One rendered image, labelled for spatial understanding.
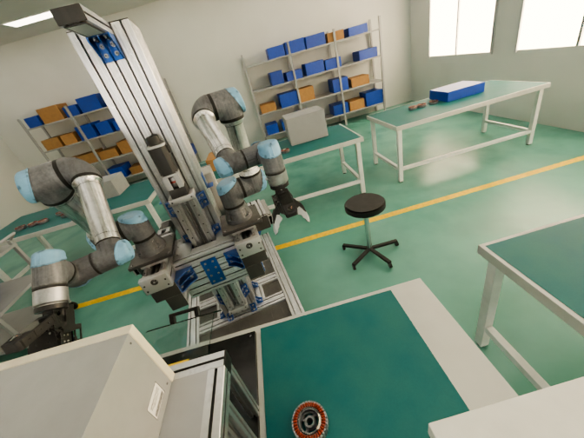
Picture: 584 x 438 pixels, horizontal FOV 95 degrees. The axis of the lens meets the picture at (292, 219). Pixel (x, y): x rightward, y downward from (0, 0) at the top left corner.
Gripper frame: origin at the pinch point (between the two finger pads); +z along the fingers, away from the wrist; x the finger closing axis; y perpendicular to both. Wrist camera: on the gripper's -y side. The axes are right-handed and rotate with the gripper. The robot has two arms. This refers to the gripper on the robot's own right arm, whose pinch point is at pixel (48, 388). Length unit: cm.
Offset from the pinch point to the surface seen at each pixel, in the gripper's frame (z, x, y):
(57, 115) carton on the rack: -485, 336, 394
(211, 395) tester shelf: 11.9, -39.6, -0.9
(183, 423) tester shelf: 14.8, -33.7, -3.9
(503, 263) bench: 9, -154, 54
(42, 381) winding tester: -2.9, -13.4, -14.8
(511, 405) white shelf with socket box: 20, -93, -22
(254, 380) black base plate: 21, -39, 39
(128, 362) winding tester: -1.3, -28.6, -11.8
